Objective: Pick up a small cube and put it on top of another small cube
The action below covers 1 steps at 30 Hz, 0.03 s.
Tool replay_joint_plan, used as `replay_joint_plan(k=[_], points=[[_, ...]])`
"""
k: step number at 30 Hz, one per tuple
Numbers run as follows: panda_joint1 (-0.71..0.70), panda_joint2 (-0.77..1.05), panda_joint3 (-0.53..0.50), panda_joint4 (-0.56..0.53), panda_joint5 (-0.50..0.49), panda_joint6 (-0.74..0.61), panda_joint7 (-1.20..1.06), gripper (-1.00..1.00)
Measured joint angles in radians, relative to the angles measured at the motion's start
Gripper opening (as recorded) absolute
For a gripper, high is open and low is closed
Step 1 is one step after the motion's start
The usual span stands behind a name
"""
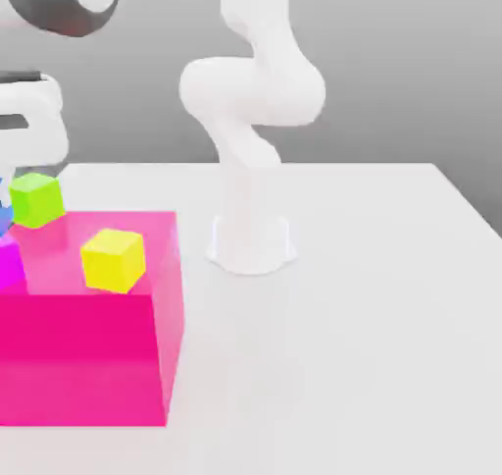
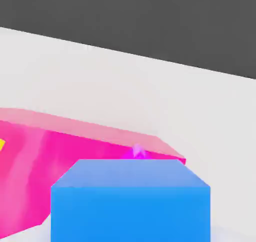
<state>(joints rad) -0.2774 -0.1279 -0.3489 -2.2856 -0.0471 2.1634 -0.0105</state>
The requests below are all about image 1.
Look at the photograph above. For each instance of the small blue cube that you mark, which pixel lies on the small blue cube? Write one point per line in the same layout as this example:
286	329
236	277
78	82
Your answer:
4	220

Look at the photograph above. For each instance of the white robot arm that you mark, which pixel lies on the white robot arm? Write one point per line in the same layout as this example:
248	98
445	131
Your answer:
251	90

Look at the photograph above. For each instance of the small green cube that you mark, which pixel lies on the small green cube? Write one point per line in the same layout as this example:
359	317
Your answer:
37	202

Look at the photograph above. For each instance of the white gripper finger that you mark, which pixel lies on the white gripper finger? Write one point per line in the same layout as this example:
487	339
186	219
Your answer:
5	192

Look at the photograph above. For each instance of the large pink box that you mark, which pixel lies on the large pink box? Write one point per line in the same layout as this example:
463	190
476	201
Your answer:
78	357

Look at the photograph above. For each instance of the small yellow cube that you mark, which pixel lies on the small yellow cube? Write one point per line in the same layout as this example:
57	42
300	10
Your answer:
111	263

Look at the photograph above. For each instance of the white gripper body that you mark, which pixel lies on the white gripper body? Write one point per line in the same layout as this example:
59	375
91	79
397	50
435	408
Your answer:
43	141

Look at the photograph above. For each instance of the small magenta cube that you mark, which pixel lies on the small magenta cube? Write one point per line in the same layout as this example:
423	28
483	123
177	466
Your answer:
10	265

